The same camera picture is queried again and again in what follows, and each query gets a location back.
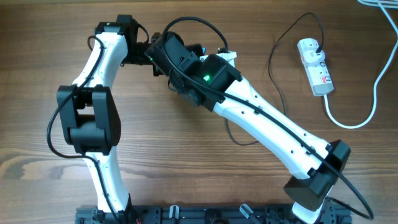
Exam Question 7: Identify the black USB-C charger cable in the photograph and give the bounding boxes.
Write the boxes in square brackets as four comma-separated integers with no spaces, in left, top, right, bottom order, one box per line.
[224,12,325,146]

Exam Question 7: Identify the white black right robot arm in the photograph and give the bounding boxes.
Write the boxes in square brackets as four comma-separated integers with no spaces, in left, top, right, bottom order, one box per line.
[145,32,351,223]

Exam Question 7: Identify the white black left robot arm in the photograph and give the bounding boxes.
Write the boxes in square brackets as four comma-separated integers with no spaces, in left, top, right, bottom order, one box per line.
[53,15,151,223]

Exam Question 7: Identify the white charger plug adapter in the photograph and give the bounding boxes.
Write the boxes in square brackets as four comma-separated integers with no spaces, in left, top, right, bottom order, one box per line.
[302,49,325,67]

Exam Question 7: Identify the white power strip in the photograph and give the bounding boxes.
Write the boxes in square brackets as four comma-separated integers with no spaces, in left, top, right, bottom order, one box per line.
[297,38,334,96]

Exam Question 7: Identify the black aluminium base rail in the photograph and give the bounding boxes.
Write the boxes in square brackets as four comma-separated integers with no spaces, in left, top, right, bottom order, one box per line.
[75,202,353,224]

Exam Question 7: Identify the white power strip cord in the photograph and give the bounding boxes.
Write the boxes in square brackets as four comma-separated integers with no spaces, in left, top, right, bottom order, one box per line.
[323,0,398,130]

